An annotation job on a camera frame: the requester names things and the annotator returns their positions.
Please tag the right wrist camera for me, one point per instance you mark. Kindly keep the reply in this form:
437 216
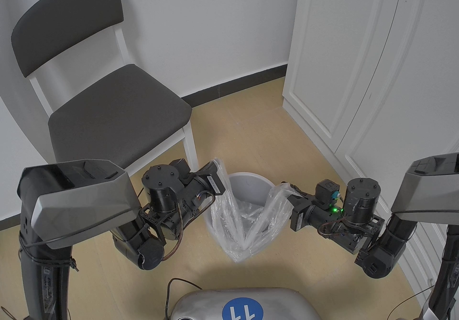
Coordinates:
326 191

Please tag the white trash bin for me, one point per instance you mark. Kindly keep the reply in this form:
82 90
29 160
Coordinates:
247 186

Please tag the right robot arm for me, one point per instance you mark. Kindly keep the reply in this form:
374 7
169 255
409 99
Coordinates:
423 189

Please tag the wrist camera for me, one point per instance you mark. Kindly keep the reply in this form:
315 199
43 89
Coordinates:
326 191
179 170

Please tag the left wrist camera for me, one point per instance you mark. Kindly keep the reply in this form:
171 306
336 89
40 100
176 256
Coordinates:
179 170

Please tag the grey and white chair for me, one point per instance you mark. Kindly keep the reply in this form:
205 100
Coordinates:
118 114

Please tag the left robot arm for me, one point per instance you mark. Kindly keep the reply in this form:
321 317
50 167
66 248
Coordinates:
82 200

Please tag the white wardrobe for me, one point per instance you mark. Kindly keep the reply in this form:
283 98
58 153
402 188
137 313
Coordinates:
358 42

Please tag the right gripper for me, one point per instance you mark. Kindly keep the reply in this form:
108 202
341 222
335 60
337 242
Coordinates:
315 216

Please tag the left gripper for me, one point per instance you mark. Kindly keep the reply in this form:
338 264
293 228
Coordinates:
200 186

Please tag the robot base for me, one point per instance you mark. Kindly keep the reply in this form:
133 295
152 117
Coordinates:
215 304

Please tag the clear plastic bag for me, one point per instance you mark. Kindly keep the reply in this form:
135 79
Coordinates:
229 225

